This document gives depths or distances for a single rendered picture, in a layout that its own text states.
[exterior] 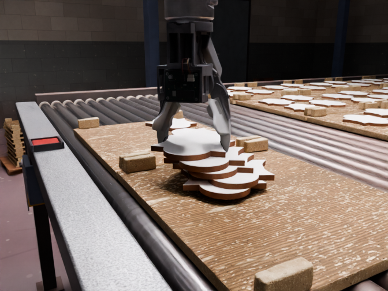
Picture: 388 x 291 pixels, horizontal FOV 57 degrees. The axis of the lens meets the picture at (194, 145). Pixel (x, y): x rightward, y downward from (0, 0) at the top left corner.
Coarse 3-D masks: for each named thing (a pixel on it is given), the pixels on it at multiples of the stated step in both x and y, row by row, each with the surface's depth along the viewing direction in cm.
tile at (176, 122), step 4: (176, 120) 106; (180, 120) 106; (184, 120) 106; (148, 124) 103; (176, 124) 101; (180, 124) 101; (184, 124) 101; (188, 124) 101; (192, 124) 103; (196, 124) 103; (172, 128) 97; (176, 128) 96; (180, 128) 97; (184, 128) 97
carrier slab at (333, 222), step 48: (144, 192) 56; (192, 192) 56; (288, 192) 56; (336, 192) 56; (384, 192) 56; (192, 240) 42; (240, 240) 42; (288, 240) 42; (336, 240) 42; (384, 240) 42; (240, 288) 34; (336, 288) 35
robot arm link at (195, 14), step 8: (168, 0) 51; (176, 0) 50; (184, 0) 50; (192, 0) 50; (200, 0) 50; (208, 0) 51; (216, 0) 52; (168, 8) 52; (176, 8) 51; (184, 8) 50; (192, 8) 50; (200, 8) 51; (208, 8) 52; (168, 16) 52; (176, 16) 51; (184, 16) 51; (192, 16) 51; (200, 16) 51; (208, 16) 52
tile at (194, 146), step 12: (156, 144) 60; (168, 144) 60; (180, 144) 60; (192, 144) 60; (204, 144) 60; (216, 144) 60; (168, 156) 56; (180, 156) 55; (192, 156) 55; (204, 156) 56; (216, 156) 57
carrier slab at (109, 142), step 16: (96, 128) 100; (112, 128) 100; (128, 128) 100; (144, 128) 100; (192, 128) 100; (208, 128) 100; (96, 144) 84; (112, 144) 84; (128, 144) 84; (144, 144) 84; (112, 160) 72; (160, 160) 72
